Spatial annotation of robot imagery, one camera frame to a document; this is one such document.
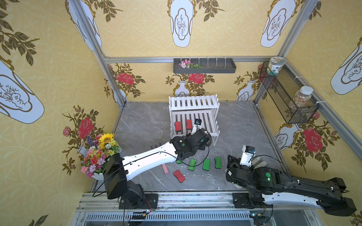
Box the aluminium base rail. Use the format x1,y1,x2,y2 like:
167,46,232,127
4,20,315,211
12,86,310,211
70,191,322,226

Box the clear jar colourful sweets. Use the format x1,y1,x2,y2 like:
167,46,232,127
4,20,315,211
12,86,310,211
292,86,314,109

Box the aluminium corner frame post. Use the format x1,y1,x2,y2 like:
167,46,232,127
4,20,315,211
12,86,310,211
65,1,125,110

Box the colourful artificial flower bouquet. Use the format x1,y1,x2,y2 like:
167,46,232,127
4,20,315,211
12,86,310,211
81,133,122,178

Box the purple pink garden fork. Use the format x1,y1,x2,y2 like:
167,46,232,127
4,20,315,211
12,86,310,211
162,164,169,175

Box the white wooden slatted shelf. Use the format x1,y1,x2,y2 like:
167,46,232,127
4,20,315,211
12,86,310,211
169,94,220,145

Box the patterned jar white lid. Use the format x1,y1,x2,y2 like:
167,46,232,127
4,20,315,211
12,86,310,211
266,56,286,76

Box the small pink flower sprig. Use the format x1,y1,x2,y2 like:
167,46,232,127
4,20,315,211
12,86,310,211
179,59,201,69

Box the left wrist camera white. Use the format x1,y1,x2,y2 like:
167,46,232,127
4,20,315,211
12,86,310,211
190,119,202,135

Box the grey white oven mitt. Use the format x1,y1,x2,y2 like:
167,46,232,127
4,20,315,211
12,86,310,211
251,157,268,169

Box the black wire wall basket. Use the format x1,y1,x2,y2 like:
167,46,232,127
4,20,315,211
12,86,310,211
260,62,319,124

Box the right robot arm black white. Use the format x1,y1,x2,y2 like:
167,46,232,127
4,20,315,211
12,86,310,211
226,155,357,217

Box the red whiteboard eraser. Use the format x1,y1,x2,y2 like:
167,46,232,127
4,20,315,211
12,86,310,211
174,121,183,132
186,120,193,130
173,170,185,183

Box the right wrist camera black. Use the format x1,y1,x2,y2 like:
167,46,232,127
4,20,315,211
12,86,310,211
240,145,255,168

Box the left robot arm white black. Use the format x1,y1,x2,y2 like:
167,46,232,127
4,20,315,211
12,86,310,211
103,128,212,209

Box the dark grey wall tray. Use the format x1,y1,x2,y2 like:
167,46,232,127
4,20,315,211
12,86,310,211
173,57,237,74

